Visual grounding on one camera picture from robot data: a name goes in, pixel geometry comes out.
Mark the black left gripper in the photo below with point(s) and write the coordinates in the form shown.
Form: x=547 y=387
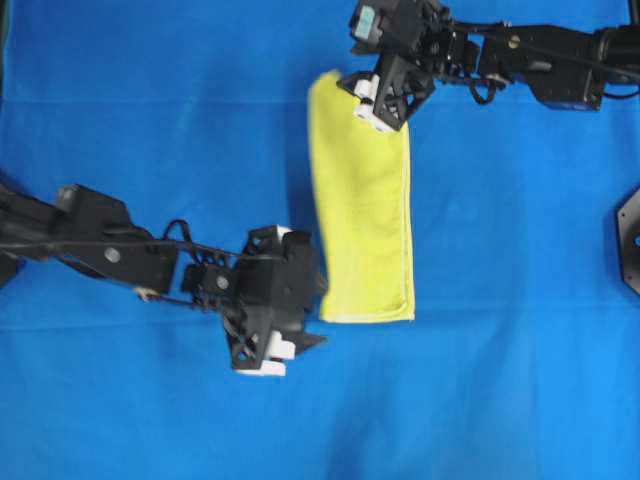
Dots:
x=264 y=300

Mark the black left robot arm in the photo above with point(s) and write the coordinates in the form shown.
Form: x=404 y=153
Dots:
x=93 y=234

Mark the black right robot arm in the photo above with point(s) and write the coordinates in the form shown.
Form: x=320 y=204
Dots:
x=564 y=69

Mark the yellow-green towel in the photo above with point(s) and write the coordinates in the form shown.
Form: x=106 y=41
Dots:
x=362 y=183

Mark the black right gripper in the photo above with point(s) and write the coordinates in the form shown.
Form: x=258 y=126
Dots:
x=417 y=43

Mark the black wrist camera teal lens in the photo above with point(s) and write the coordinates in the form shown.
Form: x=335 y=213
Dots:
x=367 y=25

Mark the blue table cloth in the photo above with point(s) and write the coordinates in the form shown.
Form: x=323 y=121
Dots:
x=522 y=361

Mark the black octagonal mount plate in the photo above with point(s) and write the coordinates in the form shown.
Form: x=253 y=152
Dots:
x=627 y=235

